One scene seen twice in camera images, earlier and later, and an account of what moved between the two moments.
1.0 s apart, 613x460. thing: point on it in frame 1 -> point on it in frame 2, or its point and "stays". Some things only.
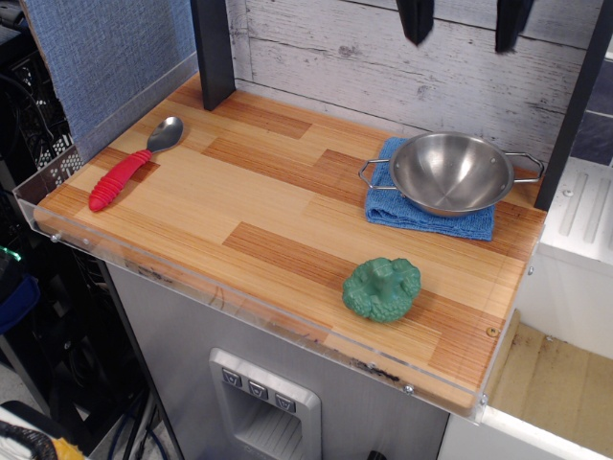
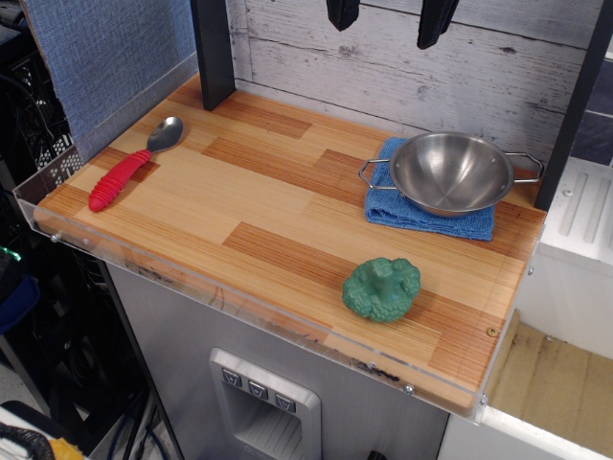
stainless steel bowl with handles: x=450 y=173 stays
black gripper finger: x=417 y=18 -> x=342 y=13
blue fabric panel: x=114 y=62 stays
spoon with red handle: x=165 y=134 stays
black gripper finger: x=510 y=15 -> x=435 y=19
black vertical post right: x=566 y=137 stays
